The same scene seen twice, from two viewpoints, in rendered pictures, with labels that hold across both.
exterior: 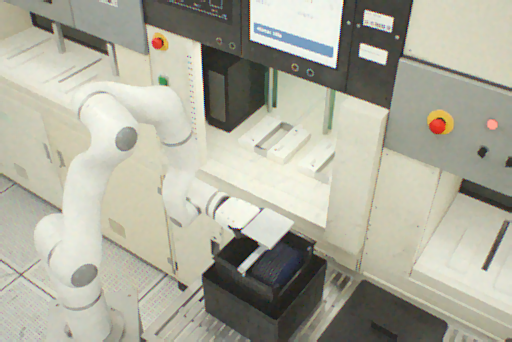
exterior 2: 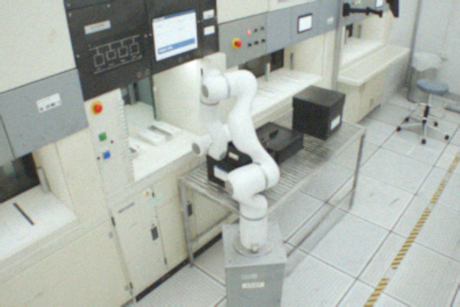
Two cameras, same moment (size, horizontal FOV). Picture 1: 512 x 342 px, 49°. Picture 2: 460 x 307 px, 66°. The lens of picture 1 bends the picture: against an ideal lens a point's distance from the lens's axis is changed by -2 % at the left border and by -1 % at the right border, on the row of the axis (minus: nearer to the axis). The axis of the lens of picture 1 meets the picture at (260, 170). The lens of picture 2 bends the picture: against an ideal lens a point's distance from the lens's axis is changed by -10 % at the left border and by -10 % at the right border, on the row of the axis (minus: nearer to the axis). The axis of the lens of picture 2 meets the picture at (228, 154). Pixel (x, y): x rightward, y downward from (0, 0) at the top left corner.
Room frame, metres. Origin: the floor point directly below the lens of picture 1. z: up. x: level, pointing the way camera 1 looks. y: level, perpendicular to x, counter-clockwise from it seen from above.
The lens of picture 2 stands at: (0.87, 1.81, 2.04)
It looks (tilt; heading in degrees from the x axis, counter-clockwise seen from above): 31 degrees down; 279
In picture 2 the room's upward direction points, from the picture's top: 2 degrees counter-clockwise
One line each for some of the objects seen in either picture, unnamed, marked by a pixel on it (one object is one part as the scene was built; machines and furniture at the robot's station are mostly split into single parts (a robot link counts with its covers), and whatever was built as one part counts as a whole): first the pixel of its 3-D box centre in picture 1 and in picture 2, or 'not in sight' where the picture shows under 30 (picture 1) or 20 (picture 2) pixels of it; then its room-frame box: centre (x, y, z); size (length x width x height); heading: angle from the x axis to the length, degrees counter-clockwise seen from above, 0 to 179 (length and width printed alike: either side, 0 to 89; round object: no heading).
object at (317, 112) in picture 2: not in sight; (318, 112); (0.62, -0.69, 0.89); 0.29 x 0.29 x 0.25; 60
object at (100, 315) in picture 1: (87, 312); (253, 227); (0.98, 0.50, 0.85); 0.19 x 0.19 x 0.18
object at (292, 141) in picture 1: (274, 137); (124, 148); (1.80, -0.06, 0.89); 0.22 x 0.21 x 0.04; 146
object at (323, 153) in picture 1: (335, 162); (158, 132); (1.65, -0.28, 0.89); 0.22 x 0.21 x 0.04; 146
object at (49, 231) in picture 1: (67, 258); (247, 192); (1.00, 0.52, 1.07); 0.19 x 0.12 x 0.24; 39
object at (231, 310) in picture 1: (264, 286); (240, 164); (1.10, -0.02, 0.85); 0.28 x 0.28 x 0.17; 55
